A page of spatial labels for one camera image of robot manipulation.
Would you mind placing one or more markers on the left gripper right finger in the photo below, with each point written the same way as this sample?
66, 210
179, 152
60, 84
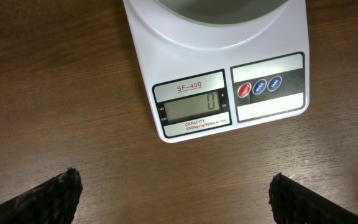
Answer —
293, 203

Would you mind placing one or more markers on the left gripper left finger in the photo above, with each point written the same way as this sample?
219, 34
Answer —
54, 201

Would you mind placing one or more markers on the white digital kitchen scale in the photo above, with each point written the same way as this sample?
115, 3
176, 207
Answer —
203, 79

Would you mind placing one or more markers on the white round bowl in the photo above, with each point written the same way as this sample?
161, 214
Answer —
221, 12

